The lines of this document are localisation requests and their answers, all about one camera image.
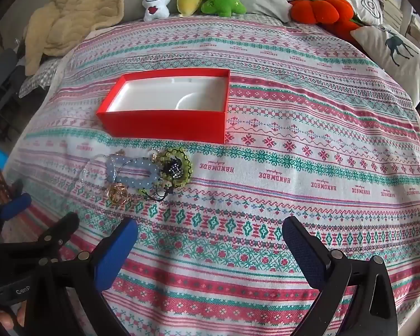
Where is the beige quilted blanket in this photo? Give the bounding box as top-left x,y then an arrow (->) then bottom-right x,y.
23,0 -> 142,76

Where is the white pillow with deer print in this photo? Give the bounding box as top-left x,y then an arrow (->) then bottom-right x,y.
350,24 -> 420,107

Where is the red cardboard box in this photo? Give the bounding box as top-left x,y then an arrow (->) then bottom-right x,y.
96,69 -> 231,145

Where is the clear crystal bead bracelet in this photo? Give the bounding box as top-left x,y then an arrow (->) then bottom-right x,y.
79,154 -> 110,187

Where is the orange pumpkin plush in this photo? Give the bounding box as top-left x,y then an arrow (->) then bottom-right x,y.
289,0 -> 366,41

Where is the blue bead bracelet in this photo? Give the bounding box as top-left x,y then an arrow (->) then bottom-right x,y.
105,156 -> 162,191

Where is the grey checked bed sheet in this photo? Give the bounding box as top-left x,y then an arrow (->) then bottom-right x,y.
19,58 -> 62,99

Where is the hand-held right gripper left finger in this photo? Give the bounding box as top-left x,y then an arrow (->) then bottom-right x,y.
24,217 -> 139,336

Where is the green bead bracelet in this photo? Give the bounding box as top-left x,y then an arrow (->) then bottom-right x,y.
150,157 -> 184,202
138,149 -> 193,195

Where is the patterned knit-print blanket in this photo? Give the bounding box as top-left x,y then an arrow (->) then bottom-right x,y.
3,16 -> 420,336

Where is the person's left hand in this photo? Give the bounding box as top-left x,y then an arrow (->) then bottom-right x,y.
0,306 -> 27,333

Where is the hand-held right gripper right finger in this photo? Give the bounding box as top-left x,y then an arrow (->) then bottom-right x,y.
282,216 -> 398,336

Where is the dark chair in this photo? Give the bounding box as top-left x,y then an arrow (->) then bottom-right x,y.
0,47 -> 27,141

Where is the light wooden slatted frame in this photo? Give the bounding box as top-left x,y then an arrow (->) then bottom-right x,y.
378,0 -> 420,43

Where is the white bunny plush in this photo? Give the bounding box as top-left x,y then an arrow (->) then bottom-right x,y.
142,0 -> 172,22

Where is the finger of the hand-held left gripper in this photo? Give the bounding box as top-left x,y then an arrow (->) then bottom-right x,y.
0,213 -> 80,263
0,178 -> 32,228

